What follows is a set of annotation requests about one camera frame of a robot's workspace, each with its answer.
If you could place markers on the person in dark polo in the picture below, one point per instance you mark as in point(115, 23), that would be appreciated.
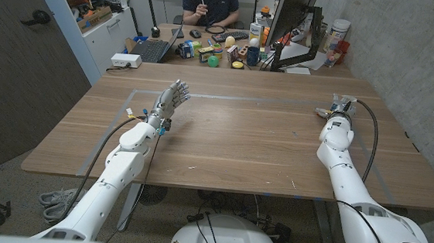
point(211, 2)

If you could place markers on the grey sneakers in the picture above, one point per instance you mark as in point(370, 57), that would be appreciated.
point(57, 204)

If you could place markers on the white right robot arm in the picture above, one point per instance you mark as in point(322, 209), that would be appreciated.
point(366, 199)

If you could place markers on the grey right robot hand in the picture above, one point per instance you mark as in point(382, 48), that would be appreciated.
point(338, 107)

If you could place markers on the black keyboard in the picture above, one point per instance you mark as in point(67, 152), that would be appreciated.
point(230, 36)

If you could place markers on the white shelf cabinet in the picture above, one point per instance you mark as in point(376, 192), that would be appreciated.
point(87, 18)

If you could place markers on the white power strip box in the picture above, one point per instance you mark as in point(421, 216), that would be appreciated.
point(126, 60)

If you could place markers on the black laptop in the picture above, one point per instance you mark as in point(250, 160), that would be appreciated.
point(156, 48)

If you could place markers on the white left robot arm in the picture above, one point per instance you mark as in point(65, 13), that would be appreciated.
point(107, 179)

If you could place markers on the white cylindrical canister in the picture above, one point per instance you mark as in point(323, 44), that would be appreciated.
point(336, 34)

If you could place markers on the blue small box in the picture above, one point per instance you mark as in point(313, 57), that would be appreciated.
point(185, 50)

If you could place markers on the green ball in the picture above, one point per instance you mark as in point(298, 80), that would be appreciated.
point(213, 61)

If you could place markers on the white paper sheet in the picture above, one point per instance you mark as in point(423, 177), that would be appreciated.
point(304, 52)

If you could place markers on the white milk carton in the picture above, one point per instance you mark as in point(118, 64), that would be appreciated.
point(255, 33)

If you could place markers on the black computer mouse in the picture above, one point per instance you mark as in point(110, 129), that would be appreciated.
point(195, 33)

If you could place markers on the white egg toy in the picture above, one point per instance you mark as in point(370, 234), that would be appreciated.
point(254, 42)

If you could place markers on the dark blue mug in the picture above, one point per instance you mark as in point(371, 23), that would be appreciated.
point(252, 56)

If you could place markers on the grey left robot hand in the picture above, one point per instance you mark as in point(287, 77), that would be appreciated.
point(169, 101)

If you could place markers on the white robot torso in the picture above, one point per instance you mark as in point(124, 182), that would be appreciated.
point(224, 240)

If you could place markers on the black computer monitor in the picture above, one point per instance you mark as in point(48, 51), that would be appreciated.
point(290, 12)

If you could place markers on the yellow round toy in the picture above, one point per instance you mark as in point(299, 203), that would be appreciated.
point(237, 65)

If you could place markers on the yellow egg toy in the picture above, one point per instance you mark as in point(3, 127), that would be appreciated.
point(230, 41)

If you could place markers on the cardboard box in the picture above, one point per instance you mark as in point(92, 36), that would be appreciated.
point(95, 19)

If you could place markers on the red cup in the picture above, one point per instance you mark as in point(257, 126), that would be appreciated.
point(341, 51)

